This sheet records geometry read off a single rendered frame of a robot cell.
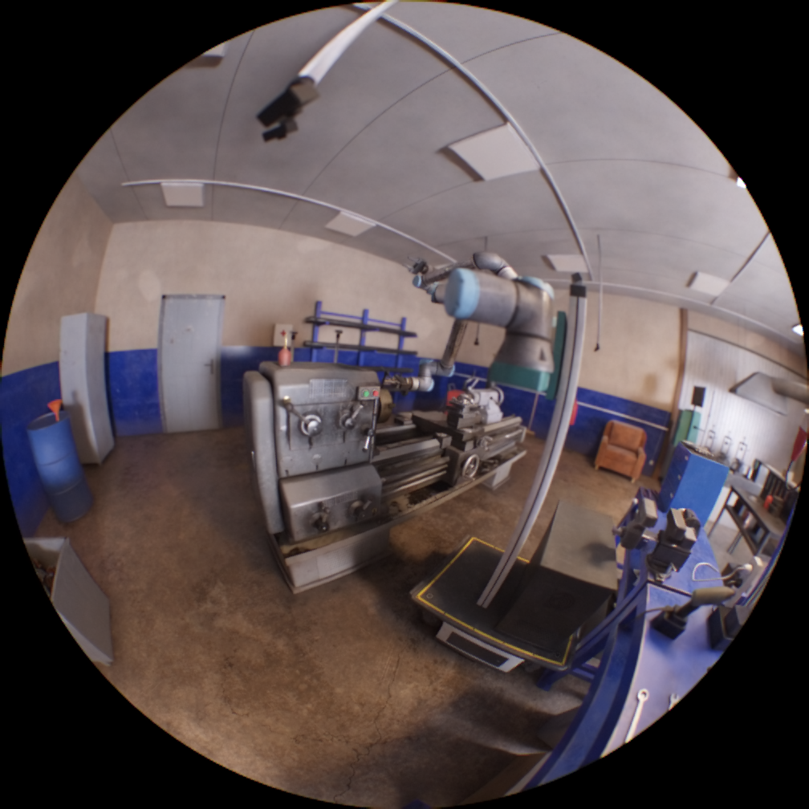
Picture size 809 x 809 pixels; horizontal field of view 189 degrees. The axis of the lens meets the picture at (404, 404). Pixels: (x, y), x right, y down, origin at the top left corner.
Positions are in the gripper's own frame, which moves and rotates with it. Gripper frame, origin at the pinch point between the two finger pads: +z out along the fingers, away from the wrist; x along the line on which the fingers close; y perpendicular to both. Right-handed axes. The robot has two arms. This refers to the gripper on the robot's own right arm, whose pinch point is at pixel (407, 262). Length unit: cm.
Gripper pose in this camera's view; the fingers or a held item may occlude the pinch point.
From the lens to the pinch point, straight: 183.7
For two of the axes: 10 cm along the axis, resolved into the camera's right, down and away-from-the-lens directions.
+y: 3.4, 8.9, -3.0
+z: -7.4, 0.6, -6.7
